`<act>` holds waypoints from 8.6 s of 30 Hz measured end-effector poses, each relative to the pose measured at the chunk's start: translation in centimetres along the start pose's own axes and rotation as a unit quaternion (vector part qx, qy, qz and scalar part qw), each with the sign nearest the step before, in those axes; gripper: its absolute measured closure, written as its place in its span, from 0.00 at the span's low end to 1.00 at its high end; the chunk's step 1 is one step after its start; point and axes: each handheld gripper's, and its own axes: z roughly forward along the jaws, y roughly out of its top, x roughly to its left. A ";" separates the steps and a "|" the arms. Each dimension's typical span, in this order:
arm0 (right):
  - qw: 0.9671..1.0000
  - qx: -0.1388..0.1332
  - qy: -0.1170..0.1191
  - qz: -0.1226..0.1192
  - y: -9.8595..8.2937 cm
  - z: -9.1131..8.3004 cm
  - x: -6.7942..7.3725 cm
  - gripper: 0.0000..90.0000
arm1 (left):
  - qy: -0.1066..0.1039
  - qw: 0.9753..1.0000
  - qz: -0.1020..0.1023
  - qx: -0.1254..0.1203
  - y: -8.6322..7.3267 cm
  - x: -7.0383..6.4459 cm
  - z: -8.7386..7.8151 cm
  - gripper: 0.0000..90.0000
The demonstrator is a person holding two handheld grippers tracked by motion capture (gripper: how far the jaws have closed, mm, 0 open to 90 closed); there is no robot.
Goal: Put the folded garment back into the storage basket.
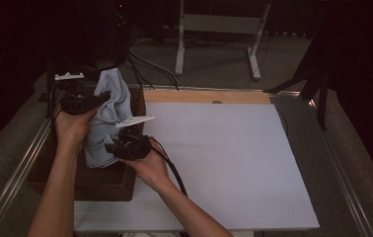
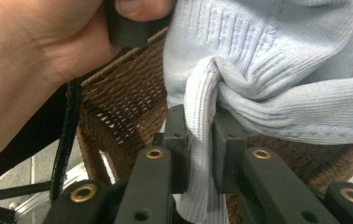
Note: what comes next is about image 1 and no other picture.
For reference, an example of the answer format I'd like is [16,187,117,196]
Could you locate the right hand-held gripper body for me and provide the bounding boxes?
[114,114,156,162]

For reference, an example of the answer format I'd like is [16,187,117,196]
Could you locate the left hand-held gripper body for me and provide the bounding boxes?
[53,71,92,117]

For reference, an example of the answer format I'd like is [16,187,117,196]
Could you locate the light blue knit garment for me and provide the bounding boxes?
[84,67,133,170]

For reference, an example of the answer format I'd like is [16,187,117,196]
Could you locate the brown woven basket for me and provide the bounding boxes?
[25,86,147,202]

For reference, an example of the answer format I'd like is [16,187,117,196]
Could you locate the person's left hand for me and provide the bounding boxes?
[53,108,99,149]

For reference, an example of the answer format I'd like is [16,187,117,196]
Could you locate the person's right hand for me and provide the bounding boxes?
[123,137,173,193]

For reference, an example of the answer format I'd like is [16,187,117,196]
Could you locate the wooden table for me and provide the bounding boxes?
[143,89,271,106]

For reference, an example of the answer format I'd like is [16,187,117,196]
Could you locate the white table board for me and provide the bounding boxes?
[73,101,321,233]

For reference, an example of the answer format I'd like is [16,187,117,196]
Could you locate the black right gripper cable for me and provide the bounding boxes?
[148,136,188,198]

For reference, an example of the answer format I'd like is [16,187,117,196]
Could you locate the bundle of floor cables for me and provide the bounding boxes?
[126,36,184,92]

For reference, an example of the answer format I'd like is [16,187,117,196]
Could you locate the aluminium frame rail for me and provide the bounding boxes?
[0,87,74,237]
[269,90,373,237]

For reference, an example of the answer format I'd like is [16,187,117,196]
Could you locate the white metal desk frame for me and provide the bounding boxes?
[174,0,271,81]

